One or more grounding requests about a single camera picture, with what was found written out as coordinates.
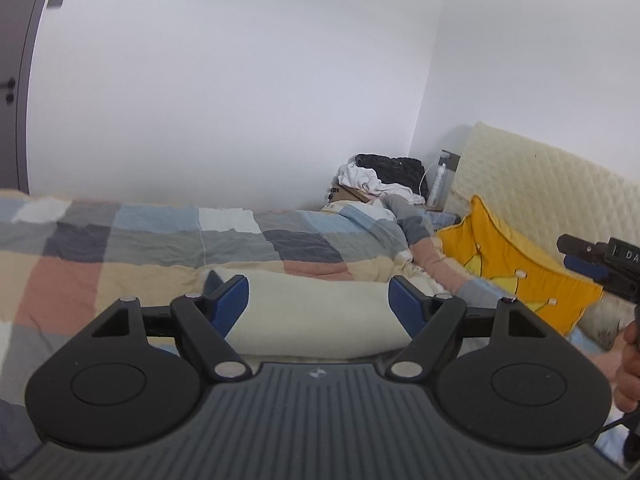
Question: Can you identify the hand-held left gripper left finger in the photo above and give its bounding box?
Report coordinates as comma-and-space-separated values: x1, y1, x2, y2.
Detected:
90, 274, 254, 381

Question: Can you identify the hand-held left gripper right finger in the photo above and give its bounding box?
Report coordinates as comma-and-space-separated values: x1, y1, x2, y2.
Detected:
384, 274, 552, 381

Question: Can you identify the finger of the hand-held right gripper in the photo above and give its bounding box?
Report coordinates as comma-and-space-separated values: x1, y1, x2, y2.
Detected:
563, 254, 610, 282
556, 233, 607, 262

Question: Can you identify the white fluffy sweater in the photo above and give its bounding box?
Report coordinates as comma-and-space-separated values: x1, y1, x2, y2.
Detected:
200, 269, 437, 362

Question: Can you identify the person's right hand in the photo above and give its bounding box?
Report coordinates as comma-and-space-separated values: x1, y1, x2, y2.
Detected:
613, 319, 640, 413

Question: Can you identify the grey patterned pillow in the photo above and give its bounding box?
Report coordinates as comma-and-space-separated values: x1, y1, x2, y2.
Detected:
579, 287, 633, 353

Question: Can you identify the yellow pillow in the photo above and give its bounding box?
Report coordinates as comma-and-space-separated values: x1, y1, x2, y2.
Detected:
436, 195, 606, 337

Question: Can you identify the cream quilted headboard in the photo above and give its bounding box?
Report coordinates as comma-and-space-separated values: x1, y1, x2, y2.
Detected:
444, 121, 640, 306

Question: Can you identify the pastel patchwork blanket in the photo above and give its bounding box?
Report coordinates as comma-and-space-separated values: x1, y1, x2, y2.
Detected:
0, 189, 506, 411

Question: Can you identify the cardboard box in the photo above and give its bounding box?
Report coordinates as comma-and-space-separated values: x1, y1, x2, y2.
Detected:
322, 185, 383, 207

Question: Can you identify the clear plastic bottle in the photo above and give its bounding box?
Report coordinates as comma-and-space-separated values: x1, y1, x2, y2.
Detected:
425, 162, 449, 209

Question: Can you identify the white garment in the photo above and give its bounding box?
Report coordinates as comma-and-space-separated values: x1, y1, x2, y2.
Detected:
336, 161, 427, 207

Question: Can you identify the black garment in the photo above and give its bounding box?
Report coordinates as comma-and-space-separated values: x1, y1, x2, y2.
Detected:
354, 153, 427, 194

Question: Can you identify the grey door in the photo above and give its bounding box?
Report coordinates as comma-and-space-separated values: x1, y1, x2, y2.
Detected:
0, 0, 62, 196

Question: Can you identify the white cable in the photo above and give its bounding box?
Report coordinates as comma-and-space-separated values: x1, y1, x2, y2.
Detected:
418, 156, 443, 197

